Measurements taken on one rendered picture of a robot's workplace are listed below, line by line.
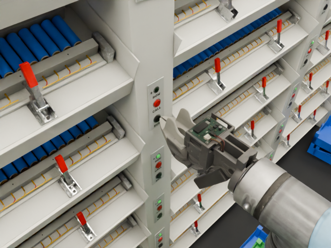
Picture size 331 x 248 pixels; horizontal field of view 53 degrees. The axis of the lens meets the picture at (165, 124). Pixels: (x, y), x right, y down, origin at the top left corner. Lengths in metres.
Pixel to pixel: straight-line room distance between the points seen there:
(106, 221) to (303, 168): 1.38
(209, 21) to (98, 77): 0.28
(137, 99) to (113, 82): 0.07
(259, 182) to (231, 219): 1.21
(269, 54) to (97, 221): 0.66
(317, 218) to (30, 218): 0.48
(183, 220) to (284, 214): 0.81
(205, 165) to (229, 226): 1.15
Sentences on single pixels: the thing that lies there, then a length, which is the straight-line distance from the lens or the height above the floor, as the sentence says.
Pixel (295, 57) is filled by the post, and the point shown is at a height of 0.85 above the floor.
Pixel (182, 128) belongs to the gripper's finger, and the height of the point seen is 1.03.
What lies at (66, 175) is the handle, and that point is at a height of 1.00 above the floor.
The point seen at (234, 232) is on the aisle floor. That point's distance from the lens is 1.71.
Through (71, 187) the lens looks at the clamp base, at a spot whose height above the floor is 0.95.
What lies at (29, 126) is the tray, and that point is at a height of 1.15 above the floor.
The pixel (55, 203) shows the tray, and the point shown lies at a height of 0.95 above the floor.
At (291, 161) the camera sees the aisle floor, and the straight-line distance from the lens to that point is 2.03.
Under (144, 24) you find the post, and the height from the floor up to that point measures 1.24.
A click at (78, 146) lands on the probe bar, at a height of 1.00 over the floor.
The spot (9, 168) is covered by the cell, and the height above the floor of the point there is 1.01.
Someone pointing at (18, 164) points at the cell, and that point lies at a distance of 0.69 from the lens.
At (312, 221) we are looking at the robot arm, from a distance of 0.53.
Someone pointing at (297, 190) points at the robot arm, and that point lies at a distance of 0.54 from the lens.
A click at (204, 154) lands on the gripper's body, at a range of 0.57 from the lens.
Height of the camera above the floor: 1.51
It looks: 46 degrees down
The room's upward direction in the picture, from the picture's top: straight up
